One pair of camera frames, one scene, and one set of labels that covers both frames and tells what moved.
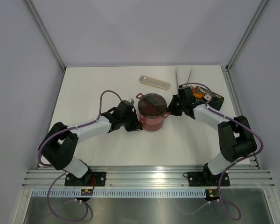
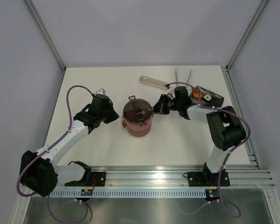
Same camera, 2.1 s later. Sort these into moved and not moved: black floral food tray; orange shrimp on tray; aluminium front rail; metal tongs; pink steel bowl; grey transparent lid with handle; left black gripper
Moved: left black gripper; pink steel bowl; grey transparent lid with handle
Not moved: orange shrimp on tray; black floral food tray; aluminium front rail; metal tongs
